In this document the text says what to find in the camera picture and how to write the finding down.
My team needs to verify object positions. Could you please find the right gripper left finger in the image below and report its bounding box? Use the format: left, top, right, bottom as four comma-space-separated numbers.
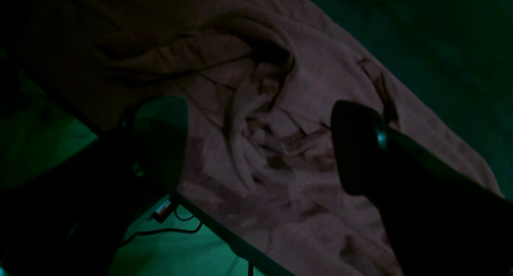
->
1, 97, 189, 276

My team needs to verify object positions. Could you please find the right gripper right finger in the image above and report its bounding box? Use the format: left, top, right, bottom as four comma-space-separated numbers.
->
331, 101, 513, 276

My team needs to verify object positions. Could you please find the red long-sleeve T-shirt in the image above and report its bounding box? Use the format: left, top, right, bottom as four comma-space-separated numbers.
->
1, 0, 502, 276

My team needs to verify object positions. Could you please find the black power adapter on floor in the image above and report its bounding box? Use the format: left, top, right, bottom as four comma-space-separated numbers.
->
152, 199, 178, 224

